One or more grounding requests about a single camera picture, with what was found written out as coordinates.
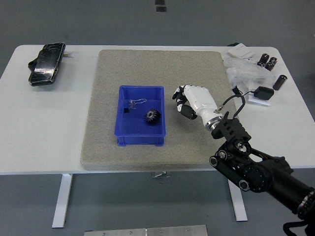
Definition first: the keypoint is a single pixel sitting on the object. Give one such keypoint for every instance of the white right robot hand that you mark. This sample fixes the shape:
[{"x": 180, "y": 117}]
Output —
[{"x": 199, "y": 99}]

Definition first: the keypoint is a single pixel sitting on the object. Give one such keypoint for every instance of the large black bevel gear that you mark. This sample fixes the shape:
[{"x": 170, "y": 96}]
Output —
[{"x": 152, "y": 117}]

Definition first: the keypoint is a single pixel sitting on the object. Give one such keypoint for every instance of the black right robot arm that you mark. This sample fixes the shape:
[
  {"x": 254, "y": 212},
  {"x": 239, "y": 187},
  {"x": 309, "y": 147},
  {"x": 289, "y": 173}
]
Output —
[{"x": 261, "y": 172}]

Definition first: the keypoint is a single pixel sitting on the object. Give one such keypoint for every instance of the black object behind white box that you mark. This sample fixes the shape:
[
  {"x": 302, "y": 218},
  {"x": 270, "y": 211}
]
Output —
[{"x": 231, "y": 45}]

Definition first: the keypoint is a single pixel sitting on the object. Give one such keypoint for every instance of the white flat box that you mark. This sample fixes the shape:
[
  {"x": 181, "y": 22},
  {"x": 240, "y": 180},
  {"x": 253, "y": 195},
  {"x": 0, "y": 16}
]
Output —
[{"x": 240, "y": 51}]

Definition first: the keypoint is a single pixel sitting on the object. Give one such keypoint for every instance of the blue plastic box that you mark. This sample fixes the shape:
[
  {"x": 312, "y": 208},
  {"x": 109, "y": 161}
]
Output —
[{"x": 137, "y": 127}]

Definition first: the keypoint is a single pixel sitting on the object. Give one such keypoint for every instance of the grey-brown felt mat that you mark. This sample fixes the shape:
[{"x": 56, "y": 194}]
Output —
[{"x": 197, "y": 68}]

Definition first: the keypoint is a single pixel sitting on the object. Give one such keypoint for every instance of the clear bubble wrap bag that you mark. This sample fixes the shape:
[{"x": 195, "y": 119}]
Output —
[{"x": 246, "y": 72}]

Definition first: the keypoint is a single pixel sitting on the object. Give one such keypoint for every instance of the white flat card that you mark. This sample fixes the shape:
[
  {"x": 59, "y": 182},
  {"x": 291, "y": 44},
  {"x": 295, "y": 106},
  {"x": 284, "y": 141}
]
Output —
[{"x": 258, "y": 101}]

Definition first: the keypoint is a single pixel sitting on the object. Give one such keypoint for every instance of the black power adapter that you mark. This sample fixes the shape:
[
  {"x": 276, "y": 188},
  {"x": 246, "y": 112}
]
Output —
[{"x": 263, "y": 93}]

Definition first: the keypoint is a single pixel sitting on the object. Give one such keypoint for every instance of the dark cylindrical capacitor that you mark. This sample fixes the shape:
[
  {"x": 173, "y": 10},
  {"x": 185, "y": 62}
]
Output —
[
  {"x": 280, "y": 82},
  {"x": 269, "y": 66},
  {"x": 262, "y": 59},
  {"x": 273, "y": 60}
]

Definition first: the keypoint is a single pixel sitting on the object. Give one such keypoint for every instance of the white table leg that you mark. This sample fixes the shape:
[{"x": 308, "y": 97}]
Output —
[
  {"x": 62, "y": 199},
  {"x": 237, "y": 206}
]

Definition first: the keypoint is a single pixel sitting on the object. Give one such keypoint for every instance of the silver metal plate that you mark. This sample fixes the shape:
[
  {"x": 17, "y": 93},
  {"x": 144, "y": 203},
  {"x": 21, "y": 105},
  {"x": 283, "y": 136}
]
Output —
[{"x": 145, "y": 231}]

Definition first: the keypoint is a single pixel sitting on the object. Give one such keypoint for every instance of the black wrapped device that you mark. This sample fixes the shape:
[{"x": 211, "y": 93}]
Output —
[{"x": 45, "y": 65}]

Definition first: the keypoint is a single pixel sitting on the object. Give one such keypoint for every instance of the metal bracket under table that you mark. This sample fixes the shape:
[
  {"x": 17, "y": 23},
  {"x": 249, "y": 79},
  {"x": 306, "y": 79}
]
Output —
[{"x": 161, "y": 174}]

